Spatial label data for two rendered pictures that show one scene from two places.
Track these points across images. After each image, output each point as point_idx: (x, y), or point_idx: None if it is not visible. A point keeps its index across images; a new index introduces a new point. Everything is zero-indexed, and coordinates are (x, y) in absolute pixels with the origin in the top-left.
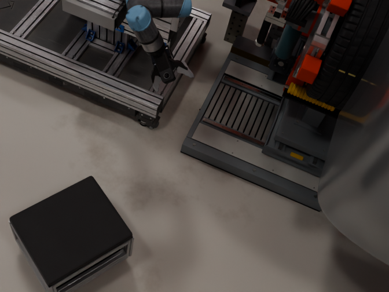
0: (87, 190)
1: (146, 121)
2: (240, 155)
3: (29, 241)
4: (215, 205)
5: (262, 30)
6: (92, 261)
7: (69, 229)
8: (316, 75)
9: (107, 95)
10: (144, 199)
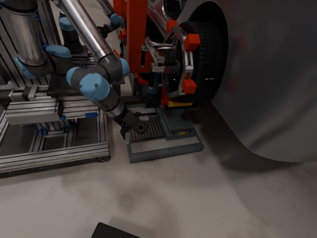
0: (103, 237)
1: (104, 159)
2: (158, 147)
3: None
4: (163, 178)
5: (151, 78)
6: None
7: None
8: (196, 87)
9: (74, 159)
10: (129, 202)
